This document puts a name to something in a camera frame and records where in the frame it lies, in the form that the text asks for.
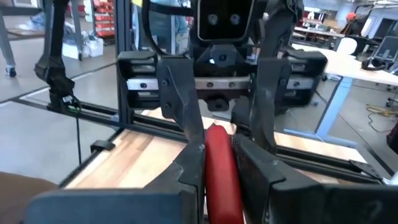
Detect white table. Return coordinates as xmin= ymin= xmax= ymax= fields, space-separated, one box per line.
xmin=292 ymin=42 xmax=398 ymax=88

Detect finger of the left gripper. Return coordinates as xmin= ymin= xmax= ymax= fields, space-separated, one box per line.
xmin=250 ymin=58 xmax=292 ymax=153
xmin=157 ymin=58 xmax=205 ymax=146

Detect black headphones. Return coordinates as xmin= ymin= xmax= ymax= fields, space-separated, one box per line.
xmin=360 ymin=55 xmax=387 ymax=72

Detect person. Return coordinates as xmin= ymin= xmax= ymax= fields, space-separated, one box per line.
xmin=132 ymin=0 xmax=192 ymax=56
xmin=340 ymin=11 xmax=369 ymax=35

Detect red cylindrical handle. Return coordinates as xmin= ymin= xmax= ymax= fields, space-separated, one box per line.
xmin=204 ymin=123 xmax=246 ymax=224

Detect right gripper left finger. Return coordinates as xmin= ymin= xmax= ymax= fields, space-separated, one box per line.
xmin=24 ymin=142 xmax=206 ymax=224

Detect grey leg with caster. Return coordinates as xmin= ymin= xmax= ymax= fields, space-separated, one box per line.
xmin=0 ymin=12 xmax=17 ymax=78

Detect blue table leg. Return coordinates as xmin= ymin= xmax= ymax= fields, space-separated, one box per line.
xmin=282 ymin=76 xmax=358 ymax=149

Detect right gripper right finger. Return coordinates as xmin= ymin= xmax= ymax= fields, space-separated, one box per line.
xmin=233 ymin=133 xmax=398 ymax=224

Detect coiled yellow cable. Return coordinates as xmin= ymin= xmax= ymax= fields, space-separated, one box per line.
xmin=365 ymin=104 xmax=398 ymax=118

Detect black frame clip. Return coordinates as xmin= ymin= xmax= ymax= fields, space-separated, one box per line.
xmin=90 ymin=139 xmax=116 ymax=154

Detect white boxes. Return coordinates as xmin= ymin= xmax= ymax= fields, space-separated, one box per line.
xmin=61 ymin=36 xmax=105 ymax=60

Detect black sleeved cable bundle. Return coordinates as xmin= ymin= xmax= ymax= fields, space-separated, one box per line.
xmin=34 ymin=0 xmax=82 ymax=114

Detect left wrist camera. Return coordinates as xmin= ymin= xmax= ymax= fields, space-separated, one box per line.
xmin=197 ymin=0 xmax=254 ymax=43

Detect black aluminium table frame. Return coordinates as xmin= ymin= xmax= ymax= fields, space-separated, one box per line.
xmin=12 ymin=0 xmax=388 ymax=184

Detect red storage shelf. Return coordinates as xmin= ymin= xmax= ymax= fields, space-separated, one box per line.
xmin=92 ymin=0 xmax=116 ymax=39

